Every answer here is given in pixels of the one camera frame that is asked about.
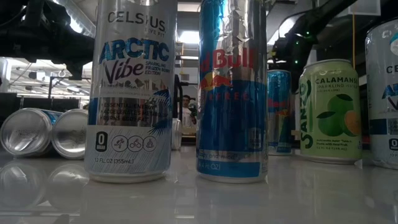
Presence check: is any white ceiling box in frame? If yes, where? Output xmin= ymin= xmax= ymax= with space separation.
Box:
xmin=348 ymin=0 xmax=382 ymax=16

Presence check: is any green Sanzo Calamansi can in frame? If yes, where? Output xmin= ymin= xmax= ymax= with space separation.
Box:
xmin=298 ymin=58 xmax=363 ymax=165

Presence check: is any silver ceiling duct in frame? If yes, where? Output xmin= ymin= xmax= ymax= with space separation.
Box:
xmin=51 ymin=0 xmax=96 ymax=40

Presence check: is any blue silver Red Bull can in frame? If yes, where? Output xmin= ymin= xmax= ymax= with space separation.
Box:
xmin=267 ymin=69 xmax=292 ymax=156
xmin=50 ymin=108 xmax=90 ymax=160
xmin=195 ymin=0 xmax=269 ymax=184
xmin=0 ymin=107 xmax=63 ymax=157

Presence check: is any ceiling light panel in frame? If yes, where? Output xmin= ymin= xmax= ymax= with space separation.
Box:
xmin=177 ymin=30 xmax=200 ymax=45

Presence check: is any black partition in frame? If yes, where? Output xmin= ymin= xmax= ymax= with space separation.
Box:
xmin=0 ymin=92 xmax=91 ymax=110

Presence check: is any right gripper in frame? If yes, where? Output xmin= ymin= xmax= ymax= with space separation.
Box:
xmin=281 ymin=60 xmax=308 ymax=93

